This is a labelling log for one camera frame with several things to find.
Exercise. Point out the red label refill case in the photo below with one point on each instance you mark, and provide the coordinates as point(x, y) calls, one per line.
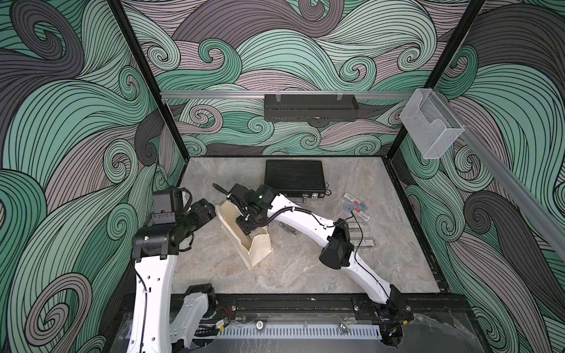
point(349, 198)

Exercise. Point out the aluminium rail right wall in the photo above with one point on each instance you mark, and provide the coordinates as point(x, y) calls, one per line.
point(486, 139)

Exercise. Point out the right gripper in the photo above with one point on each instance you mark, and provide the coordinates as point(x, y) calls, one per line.
point(244, 226)

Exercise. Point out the black metal briefcase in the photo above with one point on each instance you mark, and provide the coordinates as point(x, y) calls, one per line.
point(296, 178)

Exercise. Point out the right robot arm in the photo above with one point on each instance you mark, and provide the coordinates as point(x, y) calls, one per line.
point(338, 253)

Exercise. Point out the clear acrylic wall holder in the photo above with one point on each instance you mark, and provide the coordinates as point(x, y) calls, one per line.
point(431, 122)

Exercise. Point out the aluminium rail wall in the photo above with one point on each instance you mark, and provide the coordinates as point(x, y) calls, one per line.
point(245, 94)
point(486, 139)

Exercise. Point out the cream canvas tote bag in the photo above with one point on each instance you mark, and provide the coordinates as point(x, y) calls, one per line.
point(252, 248)

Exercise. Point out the black wall shelf tray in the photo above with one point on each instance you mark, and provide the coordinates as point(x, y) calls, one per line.
point(310, 108)

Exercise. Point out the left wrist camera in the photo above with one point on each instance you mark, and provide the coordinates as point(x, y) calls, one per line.
point(165, 203)

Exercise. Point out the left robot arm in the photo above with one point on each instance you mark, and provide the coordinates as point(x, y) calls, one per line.
point(155, 251)

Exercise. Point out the aluminium rail back wall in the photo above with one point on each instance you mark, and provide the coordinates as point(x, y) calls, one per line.
point(245, 94)

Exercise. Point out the white slotted cable duct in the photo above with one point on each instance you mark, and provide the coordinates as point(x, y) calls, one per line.
point(300, 331)

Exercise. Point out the clear compass case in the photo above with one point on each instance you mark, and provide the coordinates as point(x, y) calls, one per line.
point(354, 227)
point(358, 242)

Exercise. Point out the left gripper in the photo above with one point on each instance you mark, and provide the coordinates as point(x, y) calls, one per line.
point(201, 212)

